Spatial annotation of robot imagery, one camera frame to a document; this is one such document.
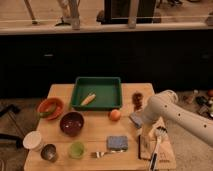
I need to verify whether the purple bowl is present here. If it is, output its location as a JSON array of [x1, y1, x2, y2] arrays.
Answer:
[[60, 112, 84, 137]]

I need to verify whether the green cup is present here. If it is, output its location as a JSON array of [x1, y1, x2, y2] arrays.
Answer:
[[68, 141, 85, 159]]

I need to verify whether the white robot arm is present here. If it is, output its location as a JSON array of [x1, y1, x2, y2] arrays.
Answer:
[[141, 90, 213, 147]]

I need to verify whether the metal fork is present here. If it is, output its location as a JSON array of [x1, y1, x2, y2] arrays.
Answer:
[[90, 149, 127, 159]]

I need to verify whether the white cup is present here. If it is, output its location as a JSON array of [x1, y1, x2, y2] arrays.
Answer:
[[23, 131, 44, 151]]

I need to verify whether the wooden table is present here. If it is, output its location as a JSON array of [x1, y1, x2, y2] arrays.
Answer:
[[23, 82, 178, 171]]

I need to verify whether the blue sponge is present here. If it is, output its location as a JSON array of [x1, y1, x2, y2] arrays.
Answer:
[[106, 136, 128, 150]]

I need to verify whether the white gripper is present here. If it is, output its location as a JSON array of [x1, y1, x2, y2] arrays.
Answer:
[[138, 124, 154, 139]]

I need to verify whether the green vegetable in bowl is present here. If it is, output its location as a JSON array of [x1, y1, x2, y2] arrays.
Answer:
[[39, 104, 57, 118]]

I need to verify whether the wooden block brush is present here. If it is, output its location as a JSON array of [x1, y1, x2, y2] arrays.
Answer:
[[138, 135, 151, 160]]

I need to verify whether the corn cob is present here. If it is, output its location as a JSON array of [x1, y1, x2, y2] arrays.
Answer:
[[80, 93, 96, 106]]

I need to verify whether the orange fruit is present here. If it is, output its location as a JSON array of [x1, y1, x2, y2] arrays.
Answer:
[[109, 109, 121, 121]]

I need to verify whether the grey towel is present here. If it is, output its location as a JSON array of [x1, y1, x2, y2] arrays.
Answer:
[[129, 113, 142, 129]]

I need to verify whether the orange bowl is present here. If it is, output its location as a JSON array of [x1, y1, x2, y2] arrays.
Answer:
[[37, 97, 64, 120]]

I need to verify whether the green plastic tray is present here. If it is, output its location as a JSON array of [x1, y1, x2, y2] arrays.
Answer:
[[70, 77, 122, 111]]

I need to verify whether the metal cup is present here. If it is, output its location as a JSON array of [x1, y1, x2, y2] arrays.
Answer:
[[40, 144, 58, 162]]

